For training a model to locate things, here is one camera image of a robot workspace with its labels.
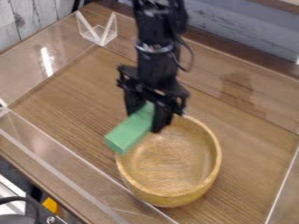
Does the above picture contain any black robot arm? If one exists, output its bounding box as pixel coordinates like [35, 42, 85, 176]
[116, 0, 192, 133]

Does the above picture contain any clear acrylic corner bracket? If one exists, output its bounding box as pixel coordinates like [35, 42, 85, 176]
[74, 11, 117, 46]

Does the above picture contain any yellow and black device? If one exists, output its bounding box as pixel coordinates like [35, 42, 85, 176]
[29, 194, 81, 224]

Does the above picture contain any green rectangular block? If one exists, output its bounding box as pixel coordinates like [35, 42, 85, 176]
[104, 102, 154, 155]

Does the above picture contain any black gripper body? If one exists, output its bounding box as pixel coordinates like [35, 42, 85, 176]
[116, 49, 190, 116]

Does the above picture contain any brown wooden bowl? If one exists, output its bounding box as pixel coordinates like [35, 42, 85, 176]
[116, 116, 221, 207]

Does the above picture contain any black cable bottom left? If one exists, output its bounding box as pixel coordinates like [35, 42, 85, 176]
[0, 195, 42, 224]

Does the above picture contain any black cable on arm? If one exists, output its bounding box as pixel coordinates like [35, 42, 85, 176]
[170, 36, 196, 73]

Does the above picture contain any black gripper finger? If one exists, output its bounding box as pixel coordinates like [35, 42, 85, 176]
[150, 101, 173, 133]
[124, 90, 145, 116]

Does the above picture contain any clear acrylic front wall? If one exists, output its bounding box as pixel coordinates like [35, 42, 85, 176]
[0, 108, 178, 224]

